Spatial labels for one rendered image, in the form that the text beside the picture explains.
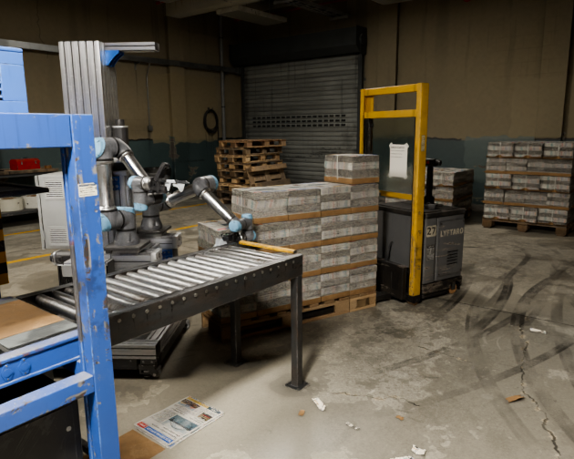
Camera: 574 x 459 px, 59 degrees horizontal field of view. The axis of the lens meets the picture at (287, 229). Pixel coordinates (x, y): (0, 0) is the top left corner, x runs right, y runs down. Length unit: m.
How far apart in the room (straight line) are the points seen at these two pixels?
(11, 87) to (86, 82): 1.62
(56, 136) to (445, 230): 3.62
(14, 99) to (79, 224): 0.43
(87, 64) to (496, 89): 7.70
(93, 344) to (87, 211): 0.44
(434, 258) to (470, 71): 5.91
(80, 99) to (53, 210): 0.71
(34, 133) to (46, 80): 8.53
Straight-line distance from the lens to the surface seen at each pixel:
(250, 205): 3.64
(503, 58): 9.89
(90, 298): 1.77
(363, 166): 4.12
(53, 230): 3.52
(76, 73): 3.43
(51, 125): 1.66
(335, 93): 11.21
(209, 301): 2.39
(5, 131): 1.60
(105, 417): 1.95
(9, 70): 1.81
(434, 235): 4.56
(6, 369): 1.88
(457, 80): 10.10
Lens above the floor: 1.50
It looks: 11 degrees down
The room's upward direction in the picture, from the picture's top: 1 degrees counter-clockwise
